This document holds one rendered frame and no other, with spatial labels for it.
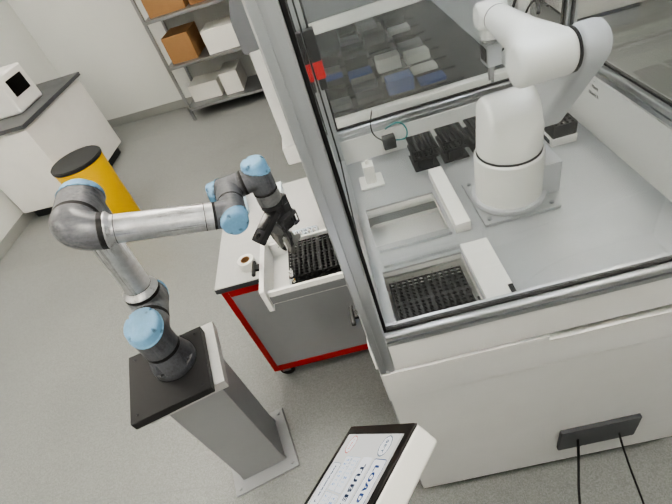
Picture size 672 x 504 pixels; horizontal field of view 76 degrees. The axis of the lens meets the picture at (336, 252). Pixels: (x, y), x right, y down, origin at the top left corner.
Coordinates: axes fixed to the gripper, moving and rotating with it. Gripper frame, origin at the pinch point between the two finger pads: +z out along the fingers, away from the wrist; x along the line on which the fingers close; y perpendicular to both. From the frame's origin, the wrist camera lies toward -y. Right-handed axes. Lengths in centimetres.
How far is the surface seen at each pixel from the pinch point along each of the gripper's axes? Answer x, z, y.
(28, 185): 371, 62, 2
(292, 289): -6.0, 8.4, -8.3
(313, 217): 23.8, 20.8, 33.9
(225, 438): 12, 58, -54
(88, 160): 260, 33, 31
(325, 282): -14.2, 9.2, -0.5
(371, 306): -54, -25, -21
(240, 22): 57, -51, 60
